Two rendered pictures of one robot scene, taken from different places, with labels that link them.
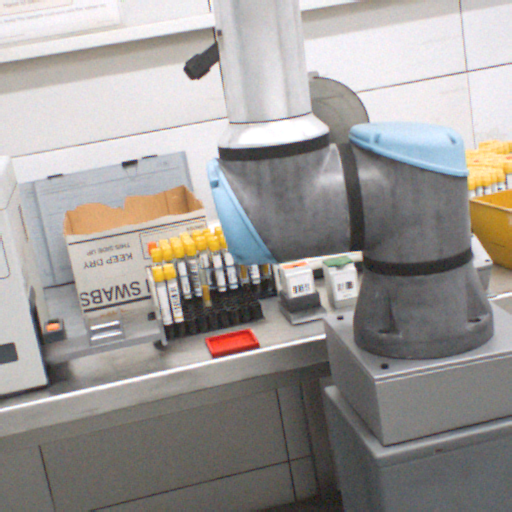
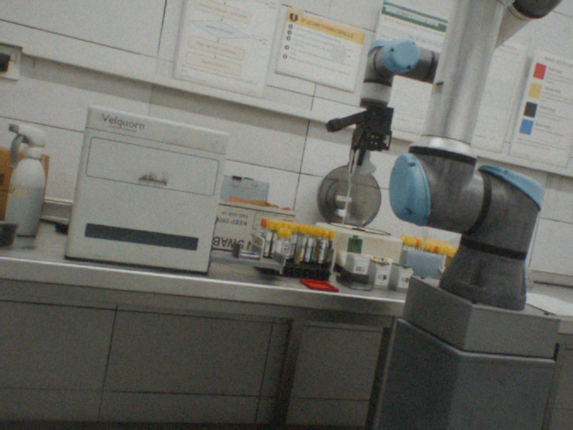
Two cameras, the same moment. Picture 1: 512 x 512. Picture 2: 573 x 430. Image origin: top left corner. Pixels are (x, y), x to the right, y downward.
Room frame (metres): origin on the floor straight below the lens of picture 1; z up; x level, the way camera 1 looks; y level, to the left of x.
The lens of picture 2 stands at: (0.02, 0.40, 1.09)
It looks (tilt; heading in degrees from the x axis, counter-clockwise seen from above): 3 degrees down; 349
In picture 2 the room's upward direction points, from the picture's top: 10 degrees clockwise
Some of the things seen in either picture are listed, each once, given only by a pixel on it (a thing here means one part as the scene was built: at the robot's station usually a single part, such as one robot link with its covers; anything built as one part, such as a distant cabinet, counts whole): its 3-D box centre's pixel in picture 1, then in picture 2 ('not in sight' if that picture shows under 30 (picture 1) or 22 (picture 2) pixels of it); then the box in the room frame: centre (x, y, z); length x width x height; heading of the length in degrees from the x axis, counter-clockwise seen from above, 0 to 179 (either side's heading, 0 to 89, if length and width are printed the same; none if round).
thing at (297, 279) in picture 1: (297, 285); (355, 267); (1.33, -0.06, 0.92); 0.05 x 0.04 x 0.06; 9
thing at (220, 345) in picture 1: (232, 342); (319, 285); (1.24, 0.05, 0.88); 0.07 x 0.07 x 0.01; 9
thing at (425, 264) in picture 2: not in sight; (419, 270); (1.42, -0.27, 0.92); 0.10 x 0.07 x 0.10; 91
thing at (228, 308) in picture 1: (199, 289); (295, 252); (1.36, 0.09, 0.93); 0.17 x 0.09 x 0.11; 99
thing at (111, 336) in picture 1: (90, 336); (236, 253); (1.25, 0.25, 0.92); 0.21 x 0.07 x 0.05; 99
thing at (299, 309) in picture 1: (300, 302); (354, 278); (1.32, -0.06, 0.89); 0.09 x 0.05 x 0.04; 9
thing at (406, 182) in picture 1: (404, 185); (500, 206); (0.94, -0.17, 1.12); 0.13 x 0.12 x 0.14; 90
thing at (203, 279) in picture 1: (205, 289); (298, 253); (1.36, 0.08, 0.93); 0.01 x 0.01 x 0.10; 9
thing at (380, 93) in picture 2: not in sight; (374, 95); (1.42, -0.06, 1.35); 0.08 x 0.08 x 0.05
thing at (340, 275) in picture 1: (341, 281); (378, 274); (1.34, -0.12, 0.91); 0.05 x 0.04 x 0.07; 9
